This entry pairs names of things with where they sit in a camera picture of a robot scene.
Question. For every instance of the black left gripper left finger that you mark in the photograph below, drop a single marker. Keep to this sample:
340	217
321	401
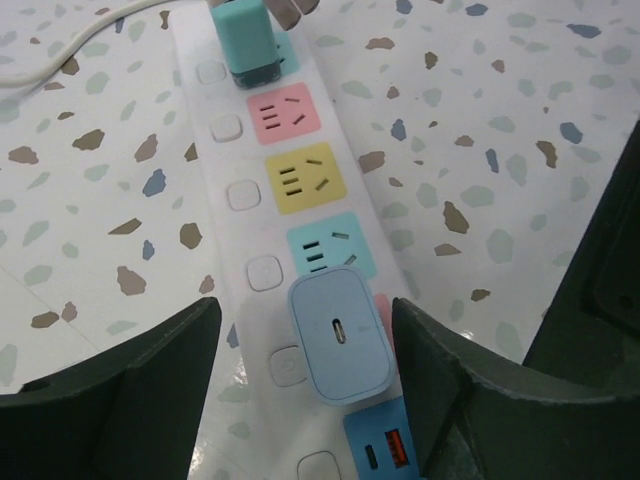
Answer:
130	412

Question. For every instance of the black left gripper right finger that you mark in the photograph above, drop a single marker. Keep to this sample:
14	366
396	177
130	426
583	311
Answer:
474	414

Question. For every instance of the light blue plug adapter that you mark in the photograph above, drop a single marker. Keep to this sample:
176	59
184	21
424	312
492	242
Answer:
338	326

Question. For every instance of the white multicolour power strip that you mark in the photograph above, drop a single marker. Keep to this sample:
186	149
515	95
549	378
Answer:
288	199

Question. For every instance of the teal plug adapter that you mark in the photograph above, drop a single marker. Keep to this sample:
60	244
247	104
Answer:
248	42

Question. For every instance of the white charger block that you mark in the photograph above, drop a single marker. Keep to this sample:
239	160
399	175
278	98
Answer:
288	13

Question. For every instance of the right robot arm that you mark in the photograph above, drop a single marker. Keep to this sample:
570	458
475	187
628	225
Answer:
590	333

